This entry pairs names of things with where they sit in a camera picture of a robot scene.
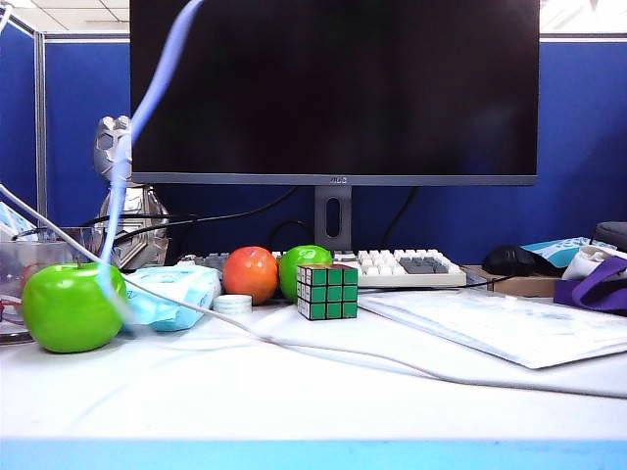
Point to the small green apple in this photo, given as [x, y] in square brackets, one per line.
[306, 254]

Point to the grey monitor stand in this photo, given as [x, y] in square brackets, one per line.
[321, 215]

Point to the Rubik's cube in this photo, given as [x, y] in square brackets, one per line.
[328, 294]

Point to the orange red round fruit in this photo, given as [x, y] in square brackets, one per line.
[250, 274]

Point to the white grey keyboard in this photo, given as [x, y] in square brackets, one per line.
[387, 267]

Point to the small white blue tape roll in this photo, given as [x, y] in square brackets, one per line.
[232, 304]

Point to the black computer monitor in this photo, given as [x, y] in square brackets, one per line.
[343, 98]

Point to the light blue tissue pack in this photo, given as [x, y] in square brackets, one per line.
[161, 313]

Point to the black computer mouse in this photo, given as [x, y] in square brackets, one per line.
[509, 259]

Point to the brown cardboard box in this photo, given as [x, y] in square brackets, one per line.
[519, 286]

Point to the silver angular figurine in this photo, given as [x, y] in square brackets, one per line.
[108, 147]

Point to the clear plastic document folder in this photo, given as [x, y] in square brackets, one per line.
[539, 328]

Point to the teal white printed bag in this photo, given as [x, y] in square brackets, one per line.
[563, 247]

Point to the large green apple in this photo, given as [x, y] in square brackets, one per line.
[63, 308]

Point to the white rolled item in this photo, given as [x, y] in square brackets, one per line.
[585, 259]

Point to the purple cloth bag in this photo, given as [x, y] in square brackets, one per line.
[597, 289]

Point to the dark grey pouch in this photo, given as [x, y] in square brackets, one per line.
[614, 235]

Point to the blue white plastic packet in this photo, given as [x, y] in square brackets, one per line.
[12, 220]

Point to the grey metal partition post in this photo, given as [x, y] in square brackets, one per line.
[41, 122]

